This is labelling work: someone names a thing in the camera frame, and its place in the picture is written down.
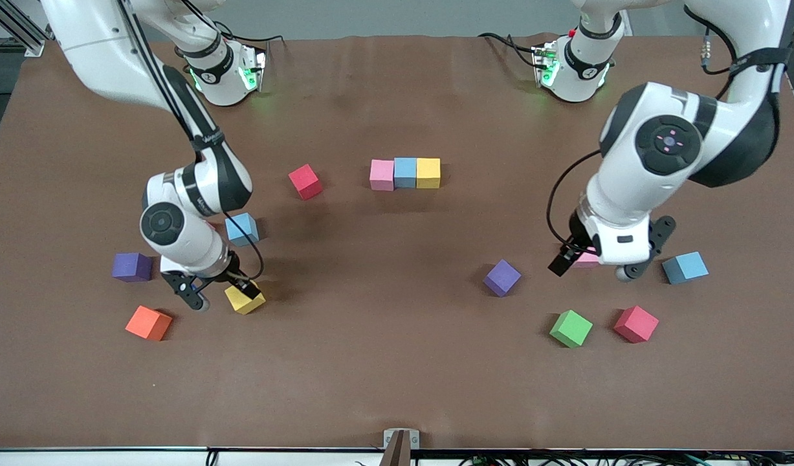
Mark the yellow foam cube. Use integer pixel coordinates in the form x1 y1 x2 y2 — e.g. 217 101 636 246
224 280 267 316
415 158 441 190

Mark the blue foam cube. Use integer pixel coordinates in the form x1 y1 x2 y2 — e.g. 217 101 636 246
225 212 260 247
661 251 709 285
393 157 418 189

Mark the purple foam cube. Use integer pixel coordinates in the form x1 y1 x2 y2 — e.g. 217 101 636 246
111 252 153 283
483 259 522 297

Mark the green foam cube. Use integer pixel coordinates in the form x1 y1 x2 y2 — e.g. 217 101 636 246
549 309 593 349

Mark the orange foam cube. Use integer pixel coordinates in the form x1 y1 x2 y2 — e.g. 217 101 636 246
125 305 173 342

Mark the red foam cube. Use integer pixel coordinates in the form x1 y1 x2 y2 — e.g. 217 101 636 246
613 305 660 344
288 164 324 201

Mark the brown table cover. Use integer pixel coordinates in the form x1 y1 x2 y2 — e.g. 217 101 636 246
0 34 794 450

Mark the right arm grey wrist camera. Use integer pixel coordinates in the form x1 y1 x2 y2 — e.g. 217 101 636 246
160 272 208 312

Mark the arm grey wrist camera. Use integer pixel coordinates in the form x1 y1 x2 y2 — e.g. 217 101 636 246
615 216 678 283
160 272 208 312

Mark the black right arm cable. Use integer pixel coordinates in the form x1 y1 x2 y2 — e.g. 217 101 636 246
115 0 265 289

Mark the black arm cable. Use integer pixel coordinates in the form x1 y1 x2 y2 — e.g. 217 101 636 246
115 0 265 289
547 3 737 250

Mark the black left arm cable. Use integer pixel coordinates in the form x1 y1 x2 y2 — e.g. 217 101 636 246
547 3 737 250

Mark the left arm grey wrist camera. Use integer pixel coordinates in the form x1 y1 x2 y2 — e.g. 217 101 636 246
615 216 678 283

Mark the black base cable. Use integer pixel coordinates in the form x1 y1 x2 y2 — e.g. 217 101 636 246
225 32 286 47
478 32 540 69

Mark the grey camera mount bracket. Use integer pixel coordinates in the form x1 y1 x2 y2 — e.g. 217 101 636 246
383 428 421 466

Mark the aluminium frame post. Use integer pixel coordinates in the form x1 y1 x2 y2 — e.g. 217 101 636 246
0 0 54 58

